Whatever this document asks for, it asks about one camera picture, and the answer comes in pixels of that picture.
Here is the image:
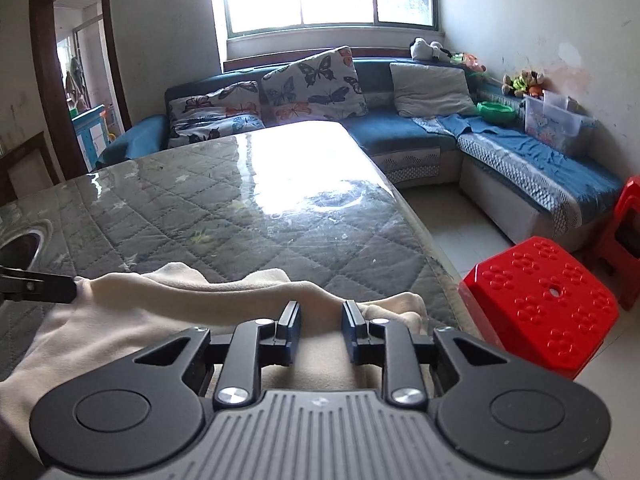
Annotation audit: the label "dark wooden door frame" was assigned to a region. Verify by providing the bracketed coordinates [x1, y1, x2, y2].
[28, 0, 132, 178]

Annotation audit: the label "green plastic bowl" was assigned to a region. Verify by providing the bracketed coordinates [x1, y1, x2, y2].
[476, 101, 518, 126]

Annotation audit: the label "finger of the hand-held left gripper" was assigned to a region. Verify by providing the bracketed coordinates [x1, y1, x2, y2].
[0, 264, 79, 306]

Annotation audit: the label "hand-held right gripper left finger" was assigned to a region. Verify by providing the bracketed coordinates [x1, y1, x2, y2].
[132, 300, 303, 408]

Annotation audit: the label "panda plush toy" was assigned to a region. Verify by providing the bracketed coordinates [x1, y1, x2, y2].
[410, 37, 453, 63]

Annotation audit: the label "blue sofa blanket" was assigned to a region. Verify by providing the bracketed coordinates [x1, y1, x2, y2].
[412, 114, 623, 233]

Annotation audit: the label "dark wooden furniture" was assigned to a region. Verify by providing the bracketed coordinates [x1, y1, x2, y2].
[0, 131, 61, 206]

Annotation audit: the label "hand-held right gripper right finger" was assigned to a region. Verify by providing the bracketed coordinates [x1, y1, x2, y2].
[341, 300, 501, 406]

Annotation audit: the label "red plastic stool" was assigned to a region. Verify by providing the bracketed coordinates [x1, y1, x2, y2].
[459, 236, 621, 380]

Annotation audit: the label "clear plastic storage box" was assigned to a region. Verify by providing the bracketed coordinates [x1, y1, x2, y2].
[522, 89, 596, 153]

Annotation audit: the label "blue cabinet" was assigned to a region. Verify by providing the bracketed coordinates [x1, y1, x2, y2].
[71, 104, 121, 171]

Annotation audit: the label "flat butterfly print pillow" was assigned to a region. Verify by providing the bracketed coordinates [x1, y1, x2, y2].
[167, 80, 266, 150]

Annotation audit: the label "grey pillow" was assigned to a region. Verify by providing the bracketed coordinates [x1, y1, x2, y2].
[389, 62, 478, 118]

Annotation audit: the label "blue corner sofa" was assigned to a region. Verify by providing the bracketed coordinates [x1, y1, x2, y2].
[95, 55, 626, 253]

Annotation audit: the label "brown plush toys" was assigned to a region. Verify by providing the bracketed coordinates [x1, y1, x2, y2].
[501, 69, 548, 98]

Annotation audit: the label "green orange toy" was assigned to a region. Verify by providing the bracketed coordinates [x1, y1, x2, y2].
[452, 51, 488, 73]

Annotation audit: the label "red plastic chair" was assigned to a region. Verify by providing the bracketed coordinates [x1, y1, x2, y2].
[585, 175, 640, 311]

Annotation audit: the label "cream sweater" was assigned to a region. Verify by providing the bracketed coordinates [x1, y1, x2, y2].
[0, 262, 428, 441]

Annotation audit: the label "large butterfly print pillow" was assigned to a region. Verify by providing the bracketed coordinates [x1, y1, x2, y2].
[261, 45, 368, 123]

